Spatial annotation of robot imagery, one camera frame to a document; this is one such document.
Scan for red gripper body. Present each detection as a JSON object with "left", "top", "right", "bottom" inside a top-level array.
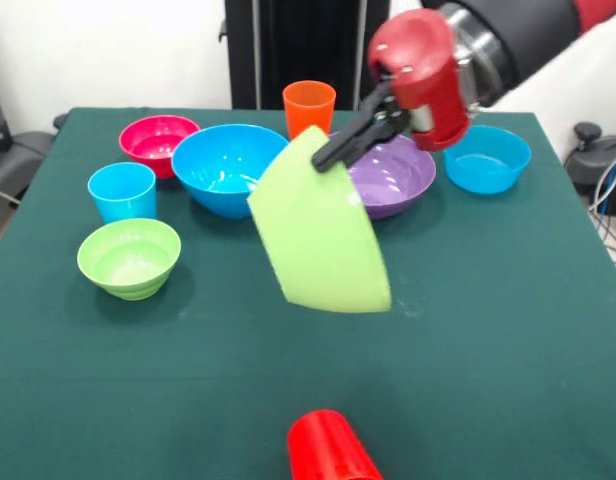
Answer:
[{"left": 366, "top": 7, "right": 474, "bottom": 153}]

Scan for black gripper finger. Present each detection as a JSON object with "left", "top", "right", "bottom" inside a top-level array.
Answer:
[
  {"left": 310, "top": 79, "right": 398, "bottom": 175},
  {"left": 343, "top": 113, "right": 414, "bottom": 166}
]

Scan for large green bowl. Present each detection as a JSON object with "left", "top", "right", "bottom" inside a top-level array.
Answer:
[{"left": 245, "top": 124, "right": 393, "bottom": 315}]

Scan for red cup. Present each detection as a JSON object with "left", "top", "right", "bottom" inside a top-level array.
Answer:
[{"left": 286, "top": 409, "right": 386, "bottom": 480}]

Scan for purple bowl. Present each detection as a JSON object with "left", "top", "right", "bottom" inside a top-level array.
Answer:
[{"left": 346, "top": 132, "right": 437, "bottom": 221}]

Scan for orange cup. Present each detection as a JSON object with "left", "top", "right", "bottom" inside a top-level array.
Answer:
[{"left": 281, "top": 80, "right": 338, "bottom": 142}]

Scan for small blue bowl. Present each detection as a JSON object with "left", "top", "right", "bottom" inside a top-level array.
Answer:
[{"left": 443, "top": 124, "right": 533, "bottom": 195}]

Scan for large blue bowl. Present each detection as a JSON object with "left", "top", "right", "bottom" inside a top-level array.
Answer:
[{"left": 170, "top": 123, "right": 290, "bottom": 220}]

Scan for black equipment base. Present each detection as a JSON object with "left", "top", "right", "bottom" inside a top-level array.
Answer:
[
  {"left": 564, "top": 121, "right": 616, "bottom": 187},
  {"left": 0, "top": 130, "right": 55, "bottom": 194}
]

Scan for small pinkish red bowl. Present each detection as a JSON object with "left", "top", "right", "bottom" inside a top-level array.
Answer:
[{"left": 118, "top": 114, "right": 202, "bottom": 180}]

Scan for blue cup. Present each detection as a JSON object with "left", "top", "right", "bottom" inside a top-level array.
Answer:
[{"left": 87, "top": 161, "right": 158, "bottom": 225}]

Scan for small green bowl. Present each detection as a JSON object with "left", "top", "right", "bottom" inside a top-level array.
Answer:
[{"left": 76, "top": 218, "right": 183, "bottom": 302}]

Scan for dark green tablecloth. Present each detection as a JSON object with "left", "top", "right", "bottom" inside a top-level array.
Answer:
[{"left": 0, "top": 107, "right": 616, "bottom": 480}]

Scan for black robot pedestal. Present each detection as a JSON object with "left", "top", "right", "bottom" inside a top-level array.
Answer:
[{"left": 218, "top": 0, "right": 424, "bottom": 111}]

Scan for blue and white cables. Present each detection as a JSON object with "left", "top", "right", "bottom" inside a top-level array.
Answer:
[{"left": 586, "top": 149, "right": 616, "bottom": 261}]

